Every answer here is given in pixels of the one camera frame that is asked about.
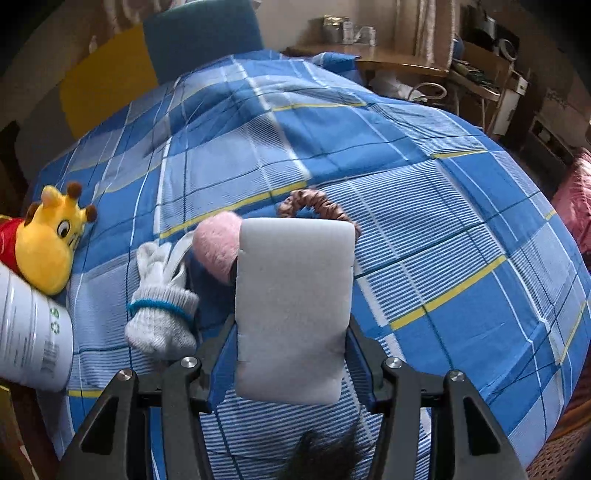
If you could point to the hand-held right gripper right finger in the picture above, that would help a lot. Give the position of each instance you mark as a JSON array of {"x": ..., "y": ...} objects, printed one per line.
[{"x": 358, "y": 374}]

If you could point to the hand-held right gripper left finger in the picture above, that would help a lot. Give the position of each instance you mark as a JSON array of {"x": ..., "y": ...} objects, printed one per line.
[{"x": 221, "y": 378}]

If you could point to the white knit gloves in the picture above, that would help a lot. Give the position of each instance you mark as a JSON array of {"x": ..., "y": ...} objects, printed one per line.
[{"x": 161, "y": 318}]

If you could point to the black fur piece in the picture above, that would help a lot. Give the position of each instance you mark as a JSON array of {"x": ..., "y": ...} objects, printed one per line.
[{"x": 318, "y": 454}]

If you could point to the white sponge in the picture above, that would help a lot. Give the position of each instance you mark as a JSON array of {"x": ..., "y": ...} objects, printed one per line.
[{"x": 291, "y": 314}]

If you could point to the pink fuzzy sock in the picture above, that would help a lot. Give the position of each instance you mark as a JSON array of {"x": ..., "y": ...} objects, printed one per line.
[{"x": 217, "y": 244}]

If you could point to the brown scrunchie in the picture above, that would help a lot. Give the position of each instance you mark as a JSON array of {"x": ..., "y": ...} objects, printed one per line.
[{"x": 318, "y": 199}]

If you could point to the blue plaid bedsheet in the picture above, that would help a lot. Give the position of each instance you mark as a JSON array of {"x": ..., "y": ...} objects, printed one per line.
[{"x": 438, "y": 207}]

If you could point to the white tin can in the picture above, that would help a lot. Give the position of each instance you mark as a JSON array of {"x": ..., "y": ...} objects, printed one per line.
[{"x": 27, "y": 332}]

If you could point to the yellow plush toy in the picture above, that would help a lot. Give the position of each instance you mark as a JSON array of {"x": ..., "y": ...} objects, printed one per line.
[{"x": 41, "y": 249}]

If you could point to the pink fuzzy blanket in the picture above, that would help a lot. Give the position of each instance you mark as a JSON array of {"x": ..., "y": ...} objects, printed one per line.
[{"x": 575, "y": 203}]

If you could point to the white plastic bag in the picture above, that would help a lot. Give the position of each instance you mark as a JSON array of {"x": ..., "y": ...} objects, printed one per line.
[{"x": 392, "y": 87}]

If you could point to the dark wooden cabinet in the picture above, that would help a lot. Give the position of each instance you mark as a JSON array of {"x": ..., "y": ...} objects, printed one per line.
[{"x": 549, "y": 124}]

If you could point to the wooden desk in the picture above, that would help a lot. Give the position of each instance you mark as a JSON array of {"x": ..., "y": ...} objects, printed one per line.
[{"x": 392, "y": 57}]

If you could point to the grey yellow blue headboard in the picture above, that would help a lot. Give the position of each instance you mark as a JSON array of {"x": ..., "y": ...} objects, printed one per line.
[{"x": 198, "y": 37}]

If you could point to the metal tin container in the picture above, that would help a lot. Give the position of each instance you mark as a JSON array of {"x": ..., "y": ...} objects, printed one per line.
[{"x": 337, "y": 30}]

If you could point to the patterned curtain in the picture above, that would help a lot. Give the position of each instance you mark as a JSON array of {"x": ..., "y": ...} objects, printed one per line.
[{"x": 429, "y": 32}]

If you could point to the small round fan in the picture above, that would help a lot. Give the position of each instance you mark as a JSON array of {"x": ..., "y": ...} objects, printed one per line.
[{"x": 508, "y": 46}]

